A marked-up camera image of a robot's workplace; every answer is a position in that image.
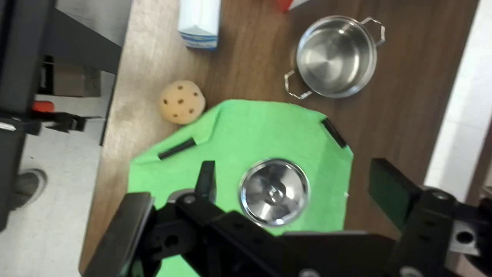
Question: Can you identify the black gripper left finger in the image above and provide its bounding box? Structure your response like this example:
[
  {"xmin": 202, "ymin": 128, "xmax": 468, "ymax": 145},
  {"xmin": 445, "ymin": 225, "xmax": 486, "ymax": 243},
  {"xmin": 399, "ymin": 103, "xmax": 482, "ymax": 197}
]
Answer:
[{"xmin": 83, "ymin": 158, "xmax": 243, "ymax": 277}]

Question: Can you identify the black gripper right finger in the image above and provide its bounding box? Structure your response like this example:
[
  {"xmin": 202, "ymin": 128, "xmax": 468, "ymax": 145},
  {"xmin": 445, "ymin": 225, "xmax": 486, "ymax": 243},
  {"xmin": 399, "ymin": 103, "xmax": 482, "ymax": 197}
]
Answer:
[{"xmin": 368, "ymin": 157, "xmax": 463, "ymax": 277}]

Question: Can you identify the small steel cup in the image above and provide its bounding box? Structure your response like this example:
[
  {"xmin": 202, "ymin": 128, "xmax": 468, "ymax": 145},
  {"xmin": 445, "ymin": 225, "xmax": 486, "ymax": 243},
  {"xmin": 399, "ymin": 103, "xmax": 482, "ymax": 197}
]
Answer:
[{"xmin": 237, "ymin": 157, "xmax": 311, "ymax": 228}]

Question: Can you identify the green cloth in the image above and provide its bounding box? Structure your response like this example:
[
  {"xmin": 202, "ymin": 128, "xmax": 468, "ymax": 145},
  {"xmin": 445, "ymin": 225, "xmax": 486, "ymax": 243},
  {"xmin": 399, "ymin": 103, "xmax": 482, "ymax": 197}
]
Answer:
[{"xmin": 126, "ymin": 98, "xmax": 356, "ymax": 277}]

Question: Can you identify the tan dotted foam ball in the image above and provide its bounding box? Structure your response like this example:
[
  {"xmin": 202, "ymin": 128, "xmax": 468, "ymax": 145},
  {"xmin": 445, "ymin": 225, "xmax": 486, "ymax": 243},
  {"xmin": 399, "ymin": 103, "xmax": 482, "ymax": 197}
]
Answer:
[{"xmin": 159, "ymin": 78, "xmax": 208, "ymax": 126}]

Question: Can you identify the blue white milk carton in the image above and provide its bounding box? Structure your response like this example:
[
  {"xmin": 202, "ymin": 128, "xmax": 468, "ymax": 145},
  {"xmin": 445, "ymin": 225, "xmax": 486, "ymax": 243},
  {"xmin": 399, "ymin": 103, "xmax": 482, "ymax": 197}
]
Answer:
[{"xmin": 177, "ymin": 0, "xmax": 223, "ymax": 51}]

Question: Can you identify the grey sneaker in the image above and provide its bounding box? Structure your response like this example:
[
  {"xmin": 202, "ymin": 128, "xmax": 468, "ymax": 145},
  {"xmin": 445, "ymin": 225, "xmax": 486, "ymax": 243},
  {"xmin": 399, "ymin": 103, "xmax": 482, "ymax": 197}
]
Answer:
[{"xmin": 13, "ymin": 168, "xmax": 50, "ymax": 209}]

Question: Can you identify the black metal stand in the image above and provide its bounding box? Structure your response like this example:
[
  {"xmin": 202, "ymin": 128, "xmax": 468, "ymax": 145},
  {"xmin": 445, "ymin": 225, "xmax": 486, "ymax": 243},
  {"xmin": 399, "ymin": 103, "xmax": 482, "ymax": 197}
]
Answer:
[{"xmin": 0, "ymin": 0, "xmax": 56, "ymax": 117}]

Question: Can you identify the black clamp with orange handle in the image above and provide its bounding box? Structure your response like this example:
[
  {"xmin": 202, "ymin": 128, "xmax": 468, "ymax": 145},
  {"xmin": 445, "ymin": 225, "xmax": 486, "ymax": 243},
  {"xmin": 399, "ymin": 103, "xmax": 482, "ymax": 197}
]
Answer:
[{"xmin": 0, "ymin": 98, "xmax": 90, "ymax": 135}]

